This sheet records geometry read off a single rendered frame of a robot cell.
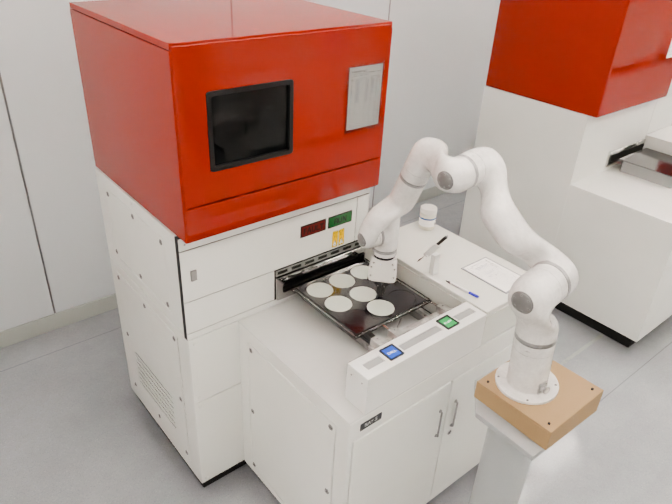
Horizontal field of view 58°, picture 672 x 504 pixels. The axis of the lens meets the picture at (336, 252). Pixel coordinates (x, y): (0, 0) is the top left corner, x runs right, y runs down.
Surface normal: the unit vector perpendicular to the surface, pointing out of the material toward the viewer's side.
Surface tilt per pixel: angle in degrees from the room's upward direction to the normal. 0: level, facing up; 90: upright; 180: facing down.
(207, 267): 90
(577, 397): 3
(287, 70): 90
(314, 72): 90
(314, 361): 0
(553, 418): 3
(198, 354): 90
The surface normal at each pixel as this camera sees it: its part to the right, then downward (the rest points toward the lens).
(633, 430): 0.05, -0.86
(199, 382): 0.63, 0.42
